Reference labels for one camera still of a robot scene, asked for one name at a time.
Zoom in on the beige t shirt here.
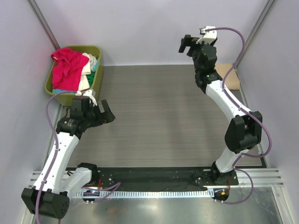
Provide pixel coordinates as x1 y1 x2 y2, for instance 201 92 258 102
215 63 240 90

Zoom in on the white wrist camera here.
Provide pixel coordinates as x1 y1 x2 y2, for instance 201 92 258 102
196 26 217 45
75 89 98 106

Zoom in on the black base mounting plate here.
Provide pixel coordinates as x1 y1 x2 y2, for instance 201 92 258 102
63 166 239 203

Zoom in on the cream t shirt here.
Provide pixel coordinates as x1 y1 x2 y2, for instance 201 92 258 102
78 53 98 91

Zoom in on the aluminium corner post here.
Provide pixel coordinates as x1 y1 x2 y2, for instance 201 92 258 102
236 0 277 66
27 0 60 50

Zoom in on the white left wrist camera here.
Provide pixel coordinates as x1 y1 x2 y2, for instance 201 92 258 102
75 89 98 106

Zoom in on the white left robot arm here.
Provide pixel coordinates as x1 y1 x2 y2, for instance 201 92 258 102
21 96 115 223

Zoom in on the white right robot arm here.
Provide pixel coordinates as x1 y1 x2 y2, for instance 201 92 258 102
178 35 263 185

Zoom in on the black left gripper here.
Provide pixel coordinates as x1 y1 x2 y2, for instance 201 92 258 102
84 99 114 128

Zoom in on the left aluminium corner post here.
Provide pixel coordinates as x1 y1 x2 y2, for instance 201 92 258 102
27 0 60 50

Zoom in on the aluminium frame rail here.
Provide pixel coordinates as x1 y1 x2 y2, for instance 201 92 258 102
30 169 285 190

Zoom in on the green t shirt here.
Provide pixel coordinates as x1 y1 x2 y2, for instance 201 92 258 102
86 71 95 87

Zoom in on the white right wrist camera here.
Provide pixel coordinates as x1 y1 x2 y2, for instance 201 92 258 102
196 26 217 45

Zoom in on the right aluminium corner post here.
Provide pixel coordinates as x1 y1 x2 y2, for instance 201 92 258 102
236 0 277 66

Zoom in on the white slotted cable duct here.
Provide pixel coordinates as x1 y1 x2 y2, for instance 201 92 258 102
73 189 214 200

